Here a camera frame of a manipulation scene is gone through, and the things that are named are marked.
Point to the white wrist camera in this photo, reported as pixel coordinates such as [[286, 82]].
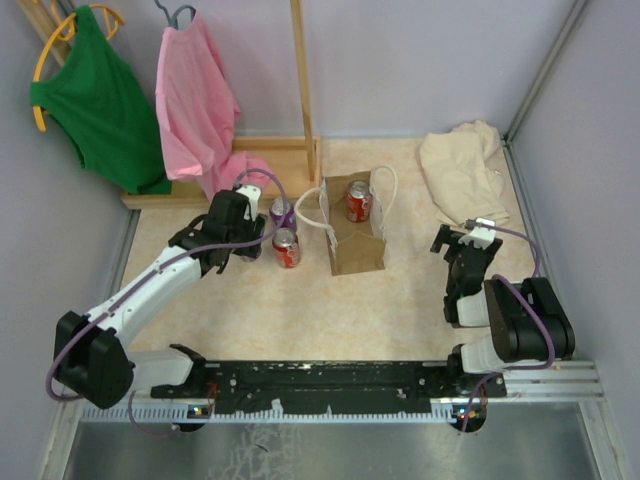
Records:
[[480, 233], [253, 193]]

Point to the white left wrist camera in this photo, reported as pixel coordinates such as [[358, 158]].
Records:
[[253, 193]]

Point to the green tank top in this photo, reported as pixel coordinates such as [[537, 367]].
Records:
[[97, 101]]

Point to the silver top purple can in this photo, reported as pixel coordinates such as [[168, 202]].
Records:
[[283, 212]]

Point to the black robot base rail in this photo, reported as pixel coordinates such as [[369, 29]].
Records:
[[314, 387]]

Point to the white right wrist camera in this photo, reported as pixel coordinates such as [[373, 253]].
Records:
[[480, 233]]

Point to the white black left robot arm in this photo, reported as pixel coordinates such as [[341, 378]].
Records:
[[91, 351]]

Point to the brown canvas bag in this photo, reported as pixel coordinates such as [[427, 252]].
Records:
[[353, 247]]

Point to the pink t-shirt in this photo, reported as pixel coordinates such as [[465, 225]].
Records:
[[197, 111]]

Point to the wooden clothes rack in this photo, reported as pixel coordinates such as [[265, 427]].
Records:
[[296, 161]]

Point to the red soda can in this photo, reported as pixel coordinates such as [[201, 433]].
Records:
[[287, 249], [359, 201]]

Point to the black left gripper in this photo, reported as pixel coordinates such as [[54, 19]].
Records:
[[254, 228]]

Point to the aluminium frame rail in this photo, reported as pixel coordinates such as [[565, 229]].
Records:
[[550, 375]]

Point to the beige crumpled cloth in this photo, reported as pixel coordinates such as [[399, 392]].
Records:
[[460, 182]]

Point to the grey clothes hanger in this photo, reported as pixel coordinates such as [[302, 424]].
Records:
[[172, 18]]

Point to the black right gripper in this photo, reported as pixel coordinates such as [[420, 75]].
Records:
[[449, 237]]

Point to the red soda can back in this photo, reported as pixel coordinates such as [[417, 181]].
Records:
[[359, 201]]

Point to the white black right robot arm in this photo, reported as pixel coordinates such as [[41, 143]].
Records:
[[528, 327]]

